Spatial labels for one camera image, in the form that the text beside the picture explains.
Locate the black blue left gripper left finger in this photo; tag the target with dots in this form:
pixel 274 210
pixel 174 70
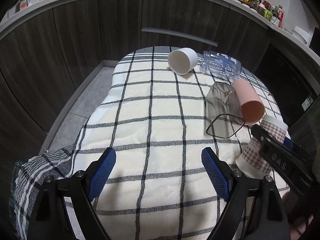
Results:
pixel 49 217

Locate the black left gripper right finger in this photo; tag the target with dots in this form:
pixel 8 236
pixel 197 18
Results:
pixel 293 164

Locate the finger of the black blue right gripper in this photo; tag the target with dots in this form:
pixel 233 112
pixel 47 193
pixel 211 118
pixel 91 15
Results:
pixel 255 202

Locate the checked paper cup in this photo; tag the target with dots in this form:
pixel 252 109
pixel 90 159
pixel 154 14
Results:
pixel 252 162

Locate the pink plastic cup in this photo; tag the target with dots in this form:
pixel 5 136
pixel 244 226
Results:
pixel 252 108

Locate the white plastic cup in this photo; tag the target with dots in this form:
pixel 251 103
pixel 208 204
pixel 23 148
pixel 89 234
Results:
pixel 183 60

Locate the clear grey square glass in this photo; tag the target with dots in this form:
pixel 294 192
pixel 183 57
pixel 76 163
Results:
pixel 223 111

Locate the clear blue printed glass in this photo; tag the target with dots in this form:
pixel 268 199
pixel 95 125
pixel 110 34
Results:
pixel 220 65

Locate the white bowl on counter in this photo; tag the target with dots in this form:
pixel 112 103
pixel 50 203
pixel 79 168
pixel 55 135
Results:
pixel 301 35

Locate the white black checked tablecloth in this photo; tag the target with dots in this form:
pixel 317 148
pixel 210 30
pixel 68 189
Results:
pixel 155 121

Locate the red label sauce bottle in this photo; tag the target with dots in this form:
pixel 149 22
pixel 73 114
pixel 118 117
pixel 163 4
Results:
pixel 280 15

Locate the dark wood cabinet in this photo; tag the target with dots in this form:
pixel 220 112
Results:
pixel 49 49

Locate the grey cabinet handle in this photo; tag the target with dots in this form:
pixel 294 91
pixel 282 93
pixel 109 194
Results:
pixel 179 34

